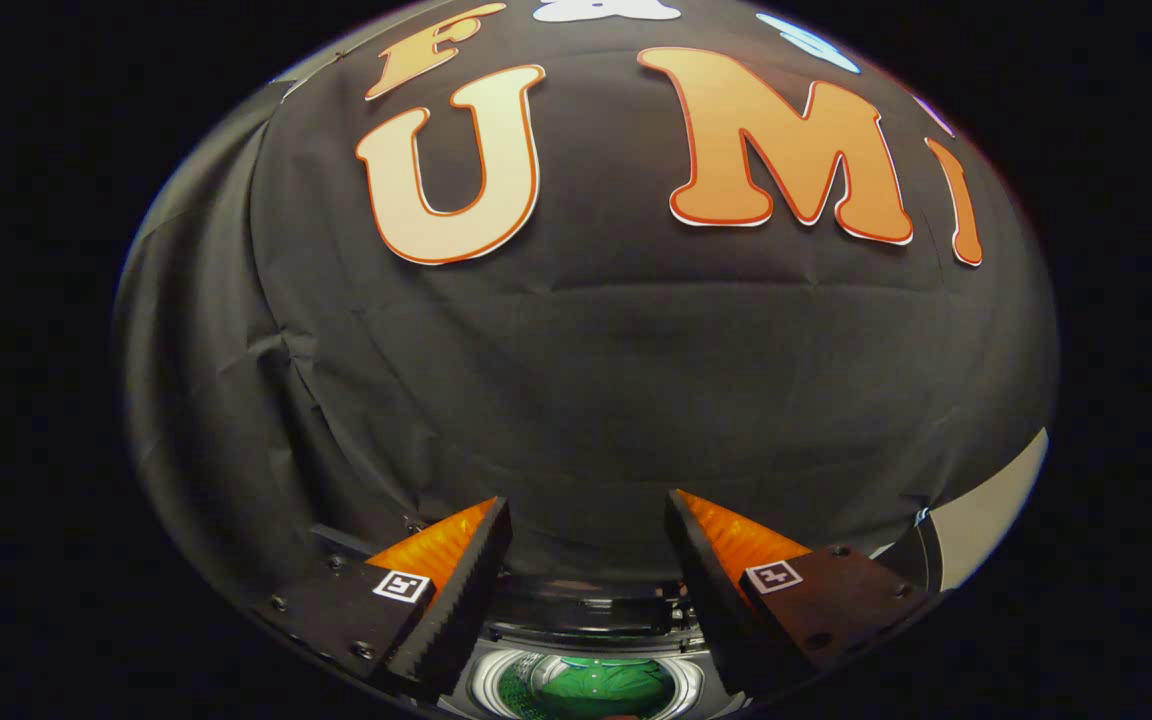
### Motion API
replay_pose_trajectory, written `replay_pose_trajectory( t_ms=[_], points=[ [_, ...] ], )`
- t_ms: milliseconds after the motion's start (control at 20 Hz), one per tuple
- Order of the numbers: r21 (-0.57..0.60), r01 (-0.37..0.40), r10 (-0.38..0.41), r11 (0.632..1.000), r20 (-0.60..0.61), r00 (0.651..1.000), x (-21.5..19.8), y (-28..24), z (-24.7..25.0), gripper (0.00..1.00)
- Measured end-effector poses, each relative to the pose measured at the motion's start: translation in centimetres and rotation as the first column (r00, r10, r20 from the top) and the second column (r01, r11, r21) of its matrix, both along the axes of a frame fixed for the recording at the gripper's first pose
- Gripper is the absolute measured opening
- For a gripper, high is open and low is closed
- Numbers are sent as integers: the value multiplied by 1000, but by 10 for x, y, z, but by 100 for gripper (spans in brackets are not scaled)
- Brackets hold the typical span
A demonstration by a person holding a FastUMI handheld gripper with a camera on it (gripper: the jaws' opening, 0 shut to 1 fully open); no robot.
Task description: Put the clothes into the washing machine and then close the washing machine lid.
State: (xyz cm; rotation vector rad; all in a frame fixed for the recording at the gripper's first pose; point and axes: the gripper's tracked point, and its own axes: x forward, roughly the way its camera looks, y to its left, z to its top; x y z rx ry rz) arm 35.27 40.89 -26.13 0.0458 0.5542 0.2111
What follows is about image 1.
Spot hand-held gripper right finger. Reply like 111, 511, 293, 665
663, 489, 929, 699

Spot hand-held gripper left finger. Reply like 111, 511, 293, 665
252, 496, 516, 702

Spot green polo shirt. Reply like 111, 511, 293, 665
496, 655, 677, 720

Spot black backdrop cloth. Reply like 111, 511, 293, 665
114, 0, 1059, 621

